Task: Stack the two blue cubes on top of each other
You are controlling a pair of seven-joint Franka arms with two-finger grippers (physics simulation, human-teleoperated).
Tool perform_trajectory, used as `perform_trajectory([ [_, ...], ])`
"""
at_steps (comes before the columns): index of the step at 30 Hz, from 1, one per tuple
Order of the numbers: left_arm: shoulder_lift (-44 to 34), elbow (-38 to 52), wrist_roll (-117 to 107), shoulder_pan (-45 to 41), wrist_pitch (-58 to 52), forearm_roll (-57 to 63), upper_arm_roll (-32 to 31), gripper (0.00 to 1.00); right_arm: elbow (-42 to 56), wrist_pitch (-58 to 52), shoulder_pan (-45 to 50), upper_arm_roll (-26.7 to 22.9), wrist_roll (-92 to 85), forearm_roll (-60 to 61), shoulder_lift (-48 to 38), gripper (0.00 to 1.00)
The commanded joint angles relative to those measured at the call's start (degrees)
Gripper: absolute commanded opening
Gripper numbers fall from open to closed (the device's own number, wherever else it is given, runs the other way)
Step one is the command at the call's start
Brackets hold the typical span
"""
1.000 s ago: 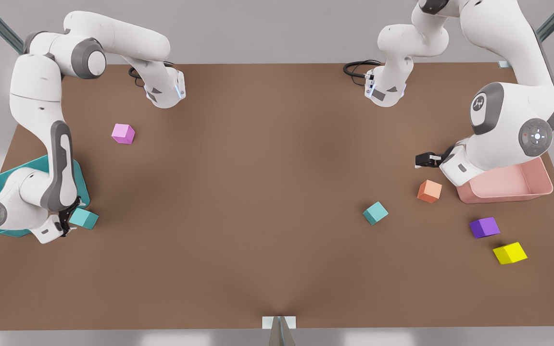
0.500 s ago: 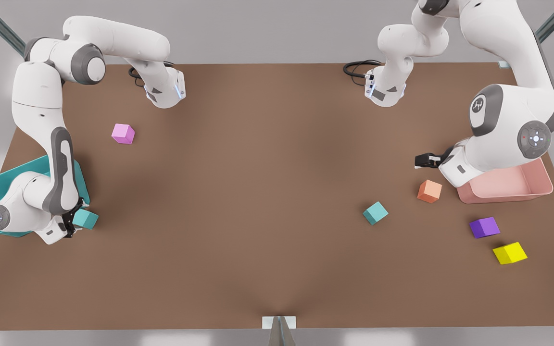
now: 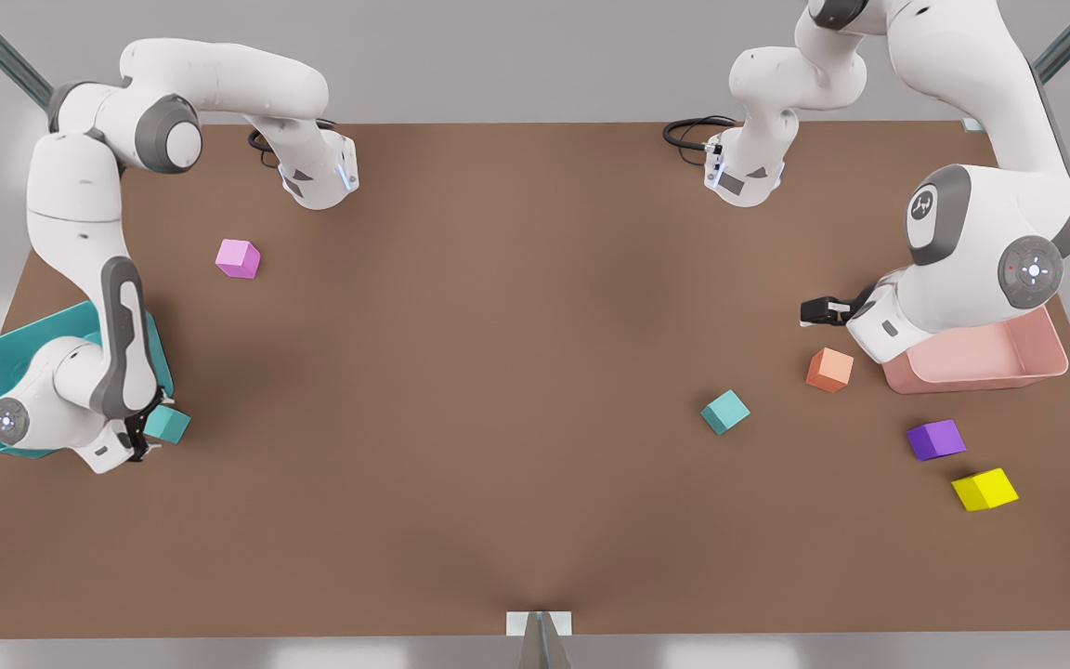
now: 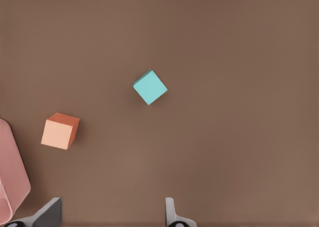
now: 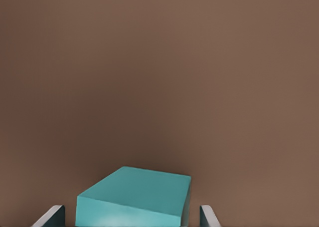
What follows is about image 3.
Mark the pink tray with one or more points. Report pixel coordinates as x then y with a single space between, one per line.
990 362

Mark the purple cube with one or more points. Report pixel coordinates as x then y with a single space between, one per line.
935 439

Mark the orange cube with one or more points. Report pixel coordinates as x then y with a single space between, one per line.
829 370

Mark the pink cube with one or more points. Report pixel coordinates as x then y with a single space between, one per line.
238 258

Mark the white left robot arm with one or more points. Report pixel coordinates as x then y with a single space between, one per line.
972 186

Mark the teal tray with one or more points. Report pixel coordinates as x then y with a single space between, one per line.
6 367

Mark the teal blue cube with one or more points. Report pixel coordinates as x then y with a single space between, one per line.
168 425
725 412

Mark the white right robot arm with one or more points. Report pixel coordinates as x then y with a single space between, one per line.
80 186

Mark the yellow cube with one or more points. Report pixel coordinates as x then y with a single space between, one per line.
985 489

